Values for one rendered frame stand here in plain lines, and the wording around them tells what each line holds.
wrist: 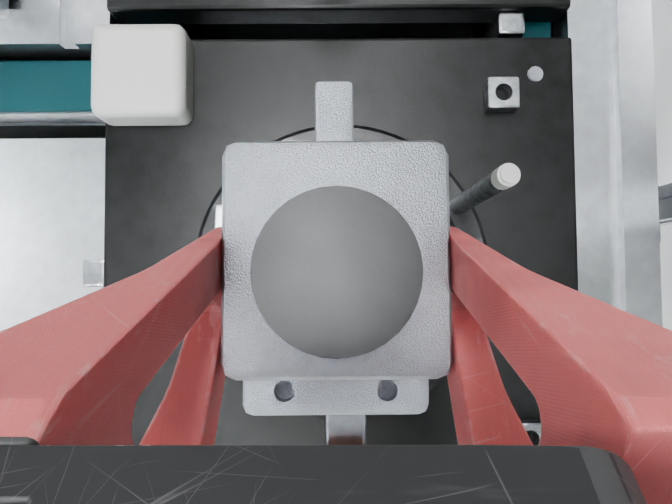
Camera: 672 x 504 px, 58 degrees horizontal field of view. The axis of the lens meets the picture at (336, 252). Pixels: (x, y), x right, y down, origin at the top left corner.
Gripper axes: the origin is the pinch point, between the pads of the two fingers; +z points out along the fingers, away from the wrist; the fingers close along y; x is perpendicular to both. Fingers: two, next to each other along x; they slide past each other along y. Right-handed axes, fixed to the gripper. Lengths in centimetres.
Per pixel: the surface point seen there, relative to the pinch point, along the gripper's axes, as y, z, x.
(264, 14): 3.8, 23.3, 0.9
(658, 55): -22.5, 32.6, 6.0
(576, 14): -12.8, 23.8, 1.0
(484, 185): -5.4, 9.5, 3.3
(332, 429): 0.1, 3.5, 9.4
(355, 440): -0.7, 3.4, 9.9
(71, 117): 14.9, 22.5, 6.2
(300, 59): 1.8, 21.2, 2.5
